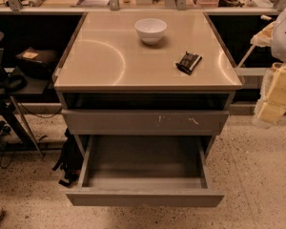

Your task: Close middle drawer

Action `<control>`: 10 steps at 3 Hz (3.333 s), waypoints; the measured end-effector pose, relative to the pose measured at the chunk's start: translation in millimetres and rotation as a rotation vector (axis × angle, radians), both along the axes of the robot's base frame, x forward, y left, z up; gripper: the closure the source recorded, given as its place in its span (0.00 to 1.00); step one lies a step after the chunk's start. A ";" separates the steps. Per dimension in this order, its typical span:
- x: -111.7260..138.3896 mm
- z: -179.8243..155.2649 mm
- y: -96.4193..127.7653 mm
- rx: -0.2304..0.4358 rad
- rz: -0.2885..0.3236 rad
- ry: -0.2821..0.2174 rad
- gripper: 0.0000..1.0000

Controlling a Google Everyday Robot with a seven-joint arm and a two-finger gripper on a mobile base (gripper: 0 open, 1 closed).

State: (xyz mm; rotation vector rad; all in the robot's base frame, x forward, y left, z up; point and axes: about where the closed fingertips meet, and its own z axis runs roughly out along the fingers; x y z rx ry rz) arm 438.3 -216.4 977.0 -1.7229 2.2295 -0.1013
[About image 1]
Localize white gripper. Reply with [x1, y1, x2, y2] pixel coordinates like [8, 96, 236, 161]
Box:
[250, 22, 286, 129]

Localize grey drawer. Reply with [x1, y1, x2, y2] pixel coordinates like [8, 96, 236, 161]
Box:
[67, 135, 224, 207]
[62, 110, 229, 135]

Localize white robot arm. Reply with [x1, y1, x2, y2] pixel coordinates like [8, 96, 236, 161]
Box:
[250, 8, 286, 129]

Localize grey drawer cabinet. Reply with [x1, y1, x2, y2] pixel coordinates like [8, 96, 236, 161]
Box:
[54, 10, 241, 151]

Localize white stick with black tip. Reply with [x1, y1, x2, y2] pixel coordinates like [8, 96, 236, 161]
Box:
[236, 14, 274, 69]

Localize black snack packet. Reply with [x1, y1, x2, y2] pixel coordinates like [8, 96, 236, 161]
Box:
[175, 52, 202, 75]

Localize white bowl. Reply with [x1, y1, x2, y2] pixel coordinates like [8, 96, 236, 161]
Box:
[134, 18, 167, 45]

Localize black backpack on floor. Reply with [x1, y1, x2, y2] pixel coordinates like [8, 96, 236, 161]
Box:
[52, 129, 84, 187]

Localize black bag with label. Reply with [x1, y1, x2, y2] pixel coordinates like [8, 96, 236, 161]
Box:
[15, 47, 59, 79]

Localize black headphones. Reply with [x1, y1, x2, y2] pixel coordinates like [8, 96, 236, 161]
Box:
[0, 66, 27, 92]

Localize black side stand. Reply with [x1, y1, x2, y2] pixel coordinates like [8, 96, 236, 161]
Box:
[0, 31, 55, 158]

